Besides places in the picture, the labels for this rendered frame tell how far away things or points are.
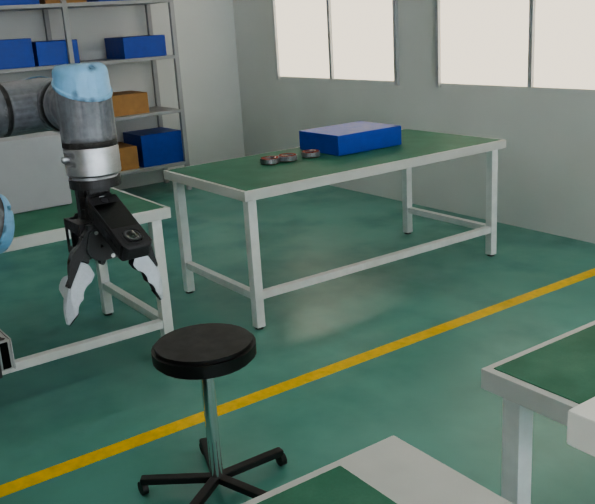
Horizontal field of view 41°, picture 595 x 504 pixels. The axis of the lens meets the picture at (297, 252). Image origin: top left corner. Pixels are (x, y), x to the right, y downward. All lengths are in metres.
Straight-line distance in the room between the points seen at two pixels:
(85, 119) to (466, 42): 5.10
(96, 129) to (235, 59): 7.53
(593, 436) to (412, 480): 0.77
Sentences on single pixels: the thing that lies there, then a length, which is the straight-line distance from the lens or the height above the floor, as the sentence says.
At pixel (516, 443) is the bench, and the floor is 0.57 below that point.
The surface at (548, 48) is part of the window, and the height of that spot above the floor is 1.25.
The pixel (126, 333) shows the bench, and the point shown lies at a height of 0.19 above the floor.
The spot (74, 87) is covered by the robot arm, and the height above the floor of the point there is 1.48.
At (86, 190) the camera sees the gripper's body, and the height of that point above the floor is 1.34.
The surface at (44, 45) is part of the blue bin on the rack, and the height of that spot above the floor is 1.45.
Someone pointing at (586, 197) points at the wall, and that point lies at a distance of 5.52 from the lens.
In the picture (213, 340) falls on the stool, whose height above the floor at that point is 0.56.
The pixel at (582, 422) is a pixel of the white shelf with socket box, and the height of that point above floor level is 1.20.
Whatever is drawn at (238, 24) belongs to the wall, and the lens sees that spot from 8.54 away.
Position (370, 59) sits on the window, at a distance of 6.84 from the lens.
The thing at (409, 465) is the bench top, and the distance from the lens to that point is 1.51.
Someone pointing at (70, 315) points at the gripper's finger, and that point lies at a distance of 1.14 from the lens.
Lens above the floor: 1.55
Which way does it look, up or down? 17 degrees down
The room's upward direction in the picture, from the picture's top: 4 degrees counter-clockwise
